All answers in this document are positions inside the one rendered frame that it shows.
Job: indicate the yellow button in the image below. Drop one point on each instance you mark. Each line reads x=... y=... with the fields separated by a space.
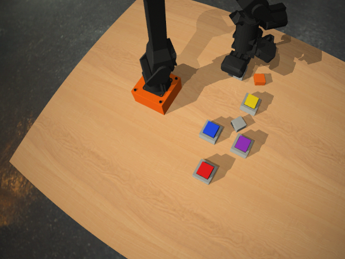
x=250 y=104

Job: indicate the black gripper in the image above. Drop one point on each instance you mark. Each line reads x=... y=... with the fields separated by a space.
x=236 y=62

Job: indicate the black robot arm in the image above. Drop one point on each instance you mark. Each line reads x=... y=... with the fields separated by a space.
x=159 y=59

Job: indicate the red button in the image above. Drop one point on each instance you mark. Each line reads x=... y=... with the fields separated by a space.
x=204 y=171

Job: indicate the purple button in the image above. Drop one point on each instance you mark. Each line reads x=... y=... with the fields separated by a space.
x=241 y=146

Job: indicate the blue button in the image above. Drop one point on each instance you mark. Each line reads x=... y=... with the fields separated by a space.
x=210 y=132

